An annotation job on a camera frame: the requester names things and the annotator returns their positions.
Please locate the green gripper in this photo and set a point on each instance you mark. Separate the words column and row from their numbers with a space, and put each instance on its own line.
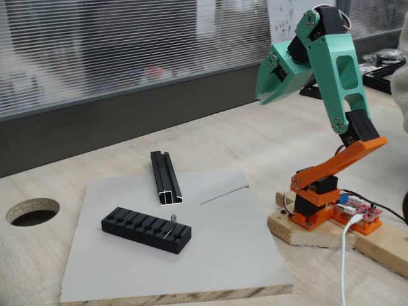
column 288, row 80

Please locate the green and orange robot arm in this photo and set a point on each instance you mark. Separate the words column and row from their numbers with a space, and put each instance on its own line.
column 322, row 63

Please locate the black slotted rack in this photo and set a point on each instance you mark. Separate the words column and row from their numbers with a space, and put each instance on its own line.
column 143, row 229

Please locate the black folding stand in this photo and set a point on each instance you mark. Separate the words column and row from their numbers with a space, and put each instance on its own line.
column 310, row 92

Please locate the white printed paper sheet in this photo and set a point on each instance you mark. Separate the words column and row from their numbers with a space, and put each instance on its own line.
column 282, row 25

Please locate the person in white fleece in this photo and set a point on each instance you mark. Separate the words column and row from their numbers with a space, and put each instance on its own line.
column 402, row 95

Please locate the red controller board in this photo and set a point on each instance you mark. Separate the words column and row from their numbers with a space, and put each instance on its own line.
column 366, row 212

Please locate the wooden base block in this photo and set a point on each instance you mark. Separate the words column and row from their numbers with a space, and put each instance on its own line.
column 318, row 237

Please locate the grey board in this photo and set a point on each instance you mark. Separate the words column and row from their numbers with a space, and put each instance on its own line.
column 223, row 239

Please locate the wooden base plank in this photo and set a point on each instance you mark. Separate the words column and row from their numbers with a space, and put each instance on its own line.
column 382, row 252

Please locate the black rectangular frame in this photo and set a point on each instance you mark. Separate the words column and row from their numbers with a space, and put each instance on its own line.
column 379, row 81

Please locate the black aluminium profile rail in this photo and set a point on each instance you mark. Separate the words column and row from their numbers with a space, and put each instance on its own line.
column 161, row 178

